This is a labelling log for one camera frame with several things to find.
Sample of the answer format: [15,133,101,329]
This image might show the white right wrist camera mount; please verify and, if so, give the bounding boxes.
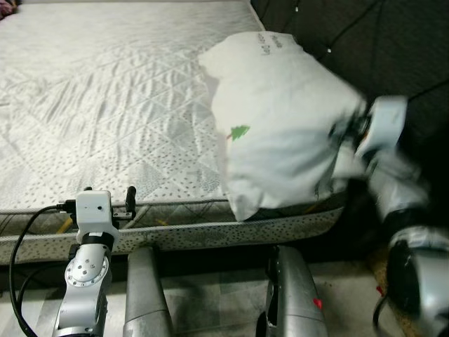
[358,96,410,159]

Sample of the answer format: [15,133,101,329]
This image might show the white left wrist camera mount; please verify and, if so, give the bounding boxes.
[75,190,120,241]

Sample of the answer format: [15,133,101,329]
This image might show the grey robot right leg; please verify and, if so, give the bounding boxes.
[256,246,329,337]

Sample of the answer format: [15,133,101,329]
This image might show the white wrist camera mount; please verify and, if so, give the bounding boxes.
[75,190,120,241]
[358,96,410,159]

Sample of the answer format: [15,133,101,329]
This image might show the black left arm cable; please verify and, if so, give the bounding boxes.
[8,200,78,336]

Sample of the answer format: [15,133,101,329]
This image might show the white quilted mattress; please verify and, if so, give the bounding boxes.
[0,0,351,266]

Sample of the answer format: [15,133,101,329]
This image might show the brown woven mat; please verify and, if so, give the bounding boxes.
[365,246,405,337]

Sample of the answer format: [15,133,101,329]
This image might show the white pillow with green print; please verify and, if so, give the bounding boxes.
[198,32,369,223]

